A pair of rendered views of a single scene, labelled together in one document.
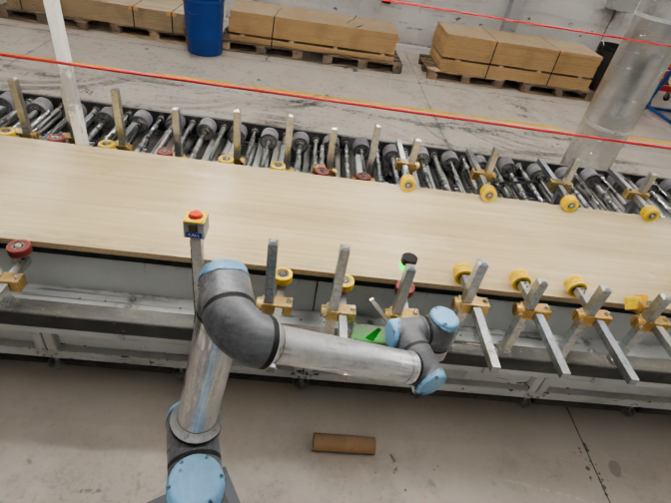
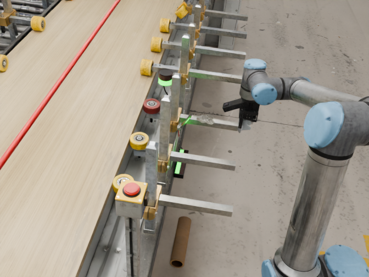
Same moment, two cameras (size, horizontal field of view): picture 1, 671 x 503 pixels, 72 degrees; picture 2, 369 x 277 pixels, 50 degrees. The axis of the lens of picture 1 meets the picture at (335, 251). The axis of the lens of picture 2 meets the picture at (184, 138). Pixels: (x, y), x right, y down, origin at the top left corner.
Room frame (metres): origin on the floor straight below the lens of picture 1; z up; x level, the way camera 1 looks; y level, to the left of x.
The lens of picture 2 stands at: (0.97, 1.10, 2.00)
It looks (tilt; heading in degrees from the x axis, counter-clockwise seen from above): 41 degrees down; 281
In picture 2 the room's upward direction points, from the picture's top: 6 degrees clockwise
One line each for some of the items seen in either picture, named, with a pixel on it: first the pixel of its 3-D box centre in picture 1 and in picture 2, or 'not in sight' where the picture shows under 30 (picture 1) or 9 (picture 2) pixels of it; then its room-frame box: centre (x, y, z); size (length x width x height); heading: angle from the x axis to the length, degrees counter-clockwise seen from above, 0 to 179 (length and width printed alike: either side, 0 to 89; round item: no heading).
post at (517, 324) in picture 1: (518, 323); (188, 64); (1.36, -0.78, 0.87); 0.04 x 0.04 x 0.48; 7
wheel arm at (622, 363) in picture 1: (601, 327); (205, 29); (1.34, -1.07, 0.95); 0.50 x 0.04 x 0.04; 7
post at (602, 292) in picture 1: (576, 328); (194, 43); (1.39, -1.02, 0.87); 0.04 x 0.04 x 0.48; 7
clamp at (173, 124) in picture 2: (400, 315); (173, 119); (1.31, -0.30, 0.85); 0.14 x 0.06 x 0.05; 97
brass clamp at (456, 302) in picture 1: (469, 304); (183, 73); (1.34, -0.55, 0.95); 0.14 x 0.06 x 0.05; 97
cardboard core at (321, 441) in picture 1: (343, 443); (180, 241); (1.19, -0.21, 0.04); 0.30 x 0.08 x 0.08; 97
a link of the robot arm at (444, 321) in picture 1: (439, 328); (253, 74); (0.99, -0.35, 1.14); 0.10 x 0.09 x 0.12; 113
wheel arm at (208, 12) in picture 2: (670, 347); (219, 14); (1.30, -1.33, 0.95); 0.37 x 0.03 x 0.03; 7
